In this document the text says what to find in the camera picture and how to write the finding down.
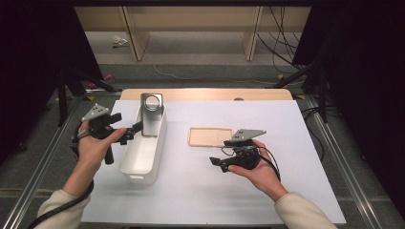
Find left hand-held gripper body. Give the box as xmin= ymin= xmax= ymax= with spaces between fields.
xmin=80 ymin=103 xmax=116 ymax=166

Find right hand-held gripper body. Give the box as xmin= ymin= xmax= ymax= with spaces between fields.
xmin=222 ymin=128 xmax=267 ymax=174

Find beige phone case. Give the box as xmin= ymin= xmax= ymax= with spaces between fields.
xmin=187 ymin=127 xmax=235 ymax=148

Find white plastic storage box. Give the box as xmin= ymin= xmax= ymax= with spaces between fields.
xmin=119 ymin=101 xmax=168 ymax=185

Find person's right hand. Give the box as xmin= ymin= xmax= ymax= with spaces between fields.
xmin=227 ymin=139 xmax=289 ymax=203

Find person's left hand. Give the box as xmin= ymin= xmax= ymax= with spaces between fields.
xmin=77 ymin=120 xmax=128 ymax=170

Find white table board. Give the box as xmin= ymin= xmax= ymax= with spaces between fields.
xmin=80 ymin=99 xmax=348 ymax=225

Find pink object on floor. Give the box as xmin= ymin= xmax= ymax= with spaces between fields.
xmin=87 ymin=73 xmax=116 ymax=91

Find black metal stand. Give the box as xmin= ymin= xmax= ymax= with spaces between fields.
xmin=266 ymin=56 xmax=330 ymax=124
xmin=56 ymin=63 xmax=122 ymax=128

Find wooden table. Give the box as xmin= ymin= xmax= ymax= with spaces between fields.
xmin=119 ymin=88 xmax=294 ymax=102

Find white crumpled paper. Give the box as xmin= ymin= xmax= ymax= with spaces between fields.
xmin=112 ymin=35 xmax=130 ymax=50

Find dark curtain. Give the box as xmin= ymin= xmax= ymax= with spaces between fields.
xmin=292 ymin=0 xmax=405 ymax=218
xmin=0 ymin=0 xmax=104 ymax=160

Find beige wooden shelf unit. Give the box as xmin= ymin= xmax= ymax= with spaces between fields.
xmin=75 ymin=6 xmax=312 ymax=62

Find right hand-held gripper black cable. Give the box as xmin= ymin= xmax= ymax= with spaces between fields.
xmin=221 ymin=145 xmax=282 ymax=183

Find hand-held gripper black cable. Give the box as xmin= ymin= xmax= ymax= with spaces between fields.
xmin=28 ymin=122 xmax=96 ymax=229
xmin=221 ymin=145 xmax=282 ymax=183

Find metal floor rail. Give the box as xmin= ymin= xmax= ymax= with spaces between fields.
xmin=305 ymin=94 xmax=383 ymax=229
xmin=0 ymin=94 xmax=80 ymax=229

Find black floor cables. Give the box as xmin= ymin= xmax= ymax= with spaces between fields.
xmin=300 ymin=103 xmax=343 ymax=161

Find left hand-held gripper black cable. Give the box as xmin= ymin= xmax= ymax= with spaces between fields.
xmin=28 ymin=122 xmax=96 ymax=229

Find bundle of black hanging cables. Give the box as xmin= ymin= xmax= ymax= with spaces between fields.
xmin=257 ymin=6 xmax=307 ymax=74

